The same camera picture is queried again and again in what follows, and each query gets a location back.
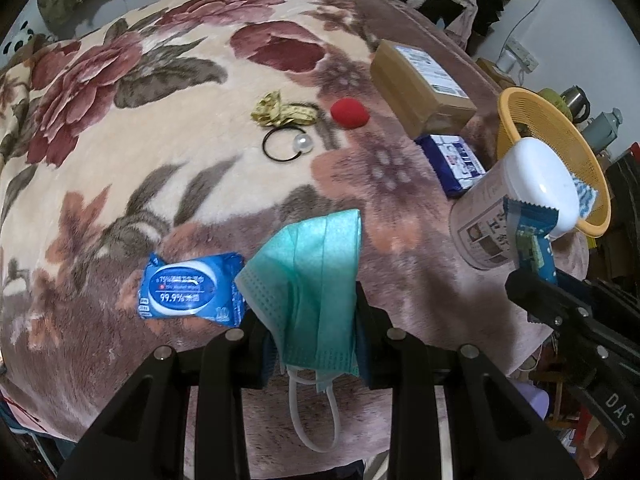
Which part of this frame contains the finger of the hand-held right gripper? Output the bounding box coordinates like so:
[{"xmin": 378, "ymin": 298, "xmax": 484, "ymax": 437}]
[
  {"xmin": 556, "ymin": 269, "xmax": 640, "ymax": 311},
  {"xmin": 504, "ymin": 268, "xmax": 608, "ymax": 356}
]

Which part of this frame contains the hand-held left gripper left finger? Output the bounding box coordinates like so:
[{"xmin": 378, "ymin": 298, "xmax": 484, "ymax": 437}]
[{"xmin": 57, "ymin": 310, "xmax": 281, "ymax": 480}]

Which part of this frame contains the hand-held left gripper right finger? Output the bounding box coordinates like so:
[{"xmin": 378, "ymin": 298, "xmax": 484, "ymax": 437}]
[{"xmin": 352, "ymin": 281, "xmax": 586, "ymax": 480}]

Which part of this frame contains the small blue snack packet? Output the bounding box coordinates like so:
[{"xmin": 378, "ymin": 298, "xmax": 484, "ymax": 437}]
[{"xmin": 502, "ymin": 196, "xmax": 560, "ymax": 286}]

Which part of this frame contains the blue white striped cloth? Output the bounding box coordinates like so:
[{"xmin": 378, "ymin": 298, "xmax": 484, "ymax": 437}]
[{"xmin": 570, "ymin": 172, "xmax": 601, "ymax": 221}]

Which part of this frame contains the blue wet wipes pack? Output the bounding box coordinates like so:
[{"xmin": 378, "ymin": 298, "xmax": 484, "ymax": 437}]
[{"xmin": 137, "ymin": 252, "xmax": 247, "ymax": 323}]

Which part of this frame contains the green face mask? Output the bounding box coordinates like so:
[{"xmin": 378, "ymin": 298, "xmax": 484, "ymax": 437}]
[{"xmin": 234, "ymin": 208, "xmax": 363, "ymax": 453}]

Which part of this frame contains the dark blue tissue pack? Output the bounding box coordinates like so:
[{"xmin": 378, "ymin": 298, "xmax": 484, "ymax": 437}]
[{"xmin": 416, "ymin": 134, "xmax": 488, "ymax": 198}]

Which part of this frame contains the yellow plastic basket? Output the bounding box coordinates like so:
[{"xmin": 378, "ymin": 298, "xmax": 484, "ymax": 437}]
[{"xmin": 497, "ymin": 87, "xmax": 612, "ymax": 237}]

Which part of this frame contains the black pearl hair tie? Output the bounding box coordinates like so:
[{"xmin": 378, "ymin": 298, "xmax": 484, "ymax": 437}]
[{"xmin": 262, "ymin": 127, "xmax": 315, "ymax": 165}]

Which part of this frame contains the yellow measuring tape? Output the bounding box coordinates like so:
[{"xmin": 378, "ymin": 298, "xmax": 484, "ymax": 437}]
[{"xmin": 250, "ymin": 90, "xmax": 318, "ymax": 127}]

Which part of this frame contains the red sponge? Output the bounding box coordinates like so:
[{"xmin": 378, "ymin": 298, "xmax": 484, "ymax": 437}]
[{"xmin": 330, "ymin": 99, "xmax": 371, "ymax": 128}]

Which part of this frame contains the person's right hand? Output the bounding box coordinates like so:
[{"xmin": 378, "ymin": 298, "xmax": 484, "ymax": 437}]
[{"xmin": 584, "ymin": 417, "xmax": 632, "ymax": 476}]

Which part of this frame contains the white labelled jar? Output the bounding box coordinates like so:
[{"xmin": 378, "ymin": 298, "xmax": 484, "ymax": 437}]
[{"xmin": 448, "ymin": 138, "xmax": 582, "ymax": 271}]

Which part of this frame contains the grey thermos flask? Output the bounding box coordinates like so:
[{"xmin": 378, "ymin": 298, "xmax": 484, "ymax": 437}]
[{"xmin": 582, "ymin": 109, "xmax": 623, "ymax": 148}]

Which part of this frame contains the steel electric kettle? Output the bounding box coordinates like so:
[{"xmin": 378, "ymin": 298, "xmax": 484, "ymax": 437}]
[{"xmin": 560, "ymin": 86, "xmax": 591, "ymax": 123}]

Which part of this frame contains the floral fleece blanket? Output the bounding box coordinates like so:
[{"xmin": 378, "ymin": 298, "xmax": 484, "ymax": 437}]
[{"xmin": 0, "ymin": 0, "xmax": 591, "ymax": 471}]

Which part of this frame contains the stack of small cardboard boxes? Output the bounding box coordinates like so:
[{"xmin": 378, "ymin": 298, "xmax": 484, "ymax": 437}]
[{"xmin": 475, "ymin": 57, "xmax": 516, "ymax": 88}]

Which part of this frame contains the cardboard box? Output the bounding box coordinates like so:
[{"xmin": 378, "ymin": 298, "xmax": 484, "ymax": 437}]
[{"xmin": 370, "ymin": 40, "xmax": 478, "ymax": 138}]

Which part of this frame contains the white wall power strip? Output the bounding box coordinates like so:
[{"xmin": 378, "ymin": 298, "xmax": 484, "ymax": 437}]
[{"xmin": 505, "ymin": 40, "xmax": 540, "ymax": 72}]

